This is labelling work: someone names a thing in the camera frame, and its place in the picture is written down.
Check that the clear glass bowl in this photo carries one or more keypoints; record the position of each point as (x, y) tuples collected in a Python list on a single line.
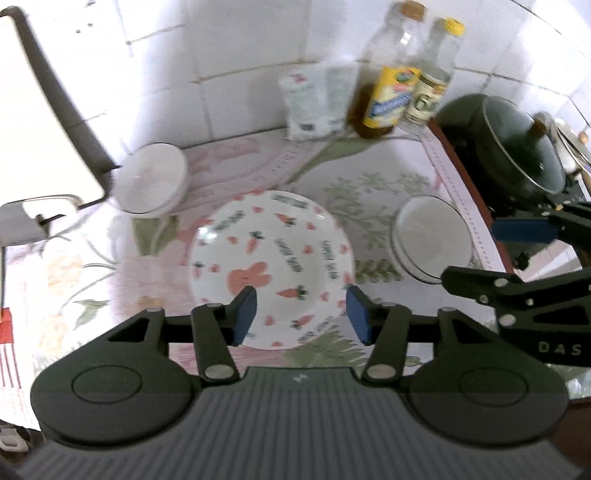
[(434, 235)]

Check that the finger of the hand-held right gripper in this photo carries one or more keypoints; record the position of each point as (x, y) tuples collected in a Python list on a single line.
[(471, 282), (521, 230)]

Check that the red striped cloth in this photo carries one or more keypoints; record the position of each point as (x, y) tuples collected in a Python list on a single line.
[(7, 355)]

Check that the yellow label glass bottle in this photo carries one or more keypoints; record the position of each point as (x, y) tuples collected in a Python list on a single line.
[(388, 97)]

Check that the metal pot lid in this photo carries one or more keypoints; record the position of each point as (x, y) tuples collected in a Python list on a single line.
[(577, 147)]

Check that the clear plastic salt bag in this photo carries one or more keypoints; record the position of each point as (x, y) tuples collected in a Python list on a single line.
[(314, 101)]

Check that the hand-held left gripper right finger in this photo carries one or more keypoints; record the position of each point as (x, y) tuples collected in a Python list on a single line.
[(358, 318)]

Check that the white ribbed bowl dark rim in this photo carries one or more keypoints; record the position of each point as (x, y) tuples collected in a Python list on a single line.
[(147, 175)]

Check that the white rabbit carrot print plate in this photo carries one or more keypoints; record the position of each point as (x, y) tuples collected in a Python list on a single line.
[(277, 249)]

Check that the leaf print tablecloth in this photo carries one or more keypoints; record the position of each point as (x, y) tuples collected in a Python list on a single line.
[(369, 184)]

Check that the clear bottle with pale label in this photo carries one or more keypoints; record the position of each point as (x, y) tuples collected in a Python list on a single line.
[(431, 97)]

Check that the glass pot lid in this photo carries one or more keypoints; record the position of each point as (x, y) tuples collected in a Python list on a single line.
[(521, 147)]

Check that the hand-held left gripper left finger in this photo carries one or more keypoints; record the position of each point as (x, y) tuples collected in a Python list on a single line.
[(244, 316)]

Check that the black pot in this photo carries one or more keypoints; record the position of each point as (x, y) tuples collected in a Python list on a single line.
[(471, 134)]

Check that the grey and cream kitchen tool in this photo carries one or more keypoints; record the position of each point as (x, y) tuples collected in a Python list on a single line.
[(18, 226)]

